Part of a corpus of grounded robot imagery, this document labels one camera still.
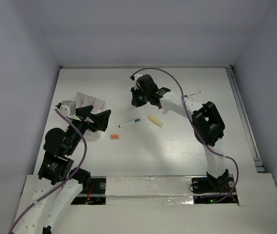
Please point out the orange eraser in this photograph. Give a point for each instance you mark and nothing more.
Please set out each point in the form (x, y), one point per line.
(114, 136)

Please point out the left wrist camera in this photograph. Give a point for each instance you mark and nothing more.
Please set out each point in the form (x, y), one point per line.
(67, 108)

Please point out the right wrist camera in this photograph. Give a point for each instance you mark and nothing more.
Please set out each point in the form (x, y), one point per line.
(134, 78)

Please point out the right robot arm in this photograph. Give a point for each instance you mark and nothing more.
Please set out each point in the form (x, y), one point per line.
(204, 118)

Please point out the aluminium rail right side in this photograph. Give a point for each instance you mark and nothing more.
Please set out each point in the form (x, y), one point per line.
(245, 122)

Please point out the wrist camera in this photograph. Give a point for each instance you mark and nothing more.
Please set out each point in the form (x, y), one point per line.
(134, 78)
(67, 108)

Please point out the grey pencil shaped case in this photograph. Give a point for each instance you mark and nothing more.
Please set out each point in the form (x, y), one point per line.
(165, 112)

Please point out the black capped white pen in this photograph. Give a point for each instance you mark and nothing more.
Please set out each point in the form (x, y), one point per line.
(192, 94)

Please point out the blue capped white marker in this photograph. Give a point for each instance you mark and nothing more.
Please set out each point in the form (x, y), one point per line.
(130, 122)

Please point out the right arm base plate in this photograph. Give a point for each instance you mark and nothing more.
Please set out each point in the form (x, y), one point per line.
(203, 193)

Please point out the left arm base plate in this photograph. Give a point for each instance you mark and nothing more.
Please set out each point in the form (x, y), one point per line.
(95, 195)

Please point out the yellow glue tube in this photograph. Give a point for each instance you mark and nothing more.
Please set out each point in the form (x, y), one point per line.
(155, 121)

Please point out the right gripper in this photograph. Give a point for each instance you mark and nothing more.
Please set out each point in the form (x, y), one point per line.
(135, 101)

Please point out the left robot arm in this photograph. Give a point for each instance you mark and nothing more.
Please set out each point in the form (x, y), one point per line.
(60, 178)

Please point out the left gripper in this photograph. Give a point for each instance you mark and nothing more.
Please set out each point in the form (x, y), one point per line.
(101, 119)

